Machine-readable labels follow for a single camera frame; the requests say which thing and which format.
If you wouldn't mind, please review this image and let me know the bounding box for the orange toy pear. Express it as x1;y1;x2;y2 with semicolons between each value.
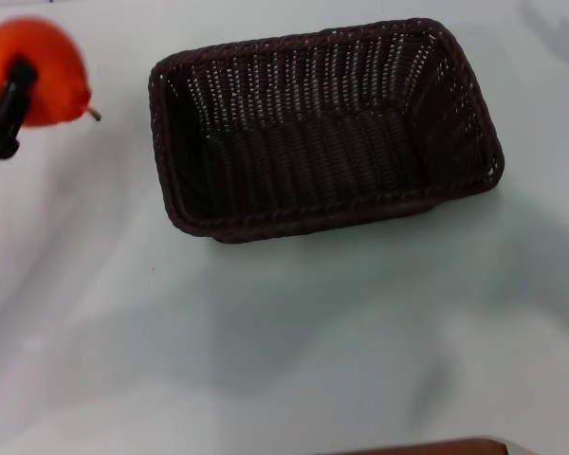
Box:
0;15;103;129

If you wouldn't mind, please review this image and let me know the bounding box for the black woven rectangular basket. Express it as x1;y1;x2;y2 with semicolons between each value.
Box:
146;17;506;246

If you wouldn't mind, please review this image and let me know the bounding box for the white tablecloth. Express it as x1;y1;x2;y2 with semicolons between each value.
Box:
0;0;569;455

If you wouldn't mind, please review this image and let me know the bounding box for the brown wooden board edge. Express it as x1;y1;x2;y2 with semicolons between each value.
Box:
346;438;509;455

